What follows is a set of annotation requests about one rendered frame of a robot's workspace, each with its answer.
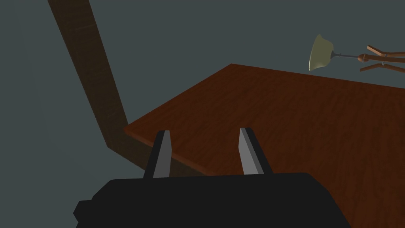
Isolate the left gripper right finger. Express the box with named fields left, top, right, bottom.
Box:
left=238, top=127, right=274, bottom=176

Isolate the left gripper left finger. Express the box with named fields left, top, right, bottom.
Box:
left=143, top=129, right=172, bottom=179

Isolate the reddish brown wooden table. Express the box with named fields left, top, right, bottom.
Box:
left=123, top=63, right=405, bottom=228

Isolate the wooden tripod floor lamp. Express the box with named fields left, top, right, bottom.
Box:
left=308, top=34, right=405, bottom=74

